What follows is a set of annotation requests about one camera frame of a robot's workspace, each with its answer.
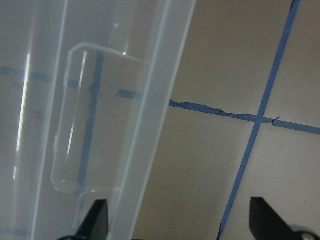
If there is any clear plastic storage box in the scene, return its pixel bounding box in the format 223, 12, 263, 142
0, 0, 196, 240

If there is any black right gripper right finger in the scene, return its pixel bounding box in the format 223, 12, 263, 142
249, 197, 320, 240

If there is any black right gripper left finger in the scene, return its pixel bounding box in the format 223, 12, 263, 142
59, 199, 109, 240

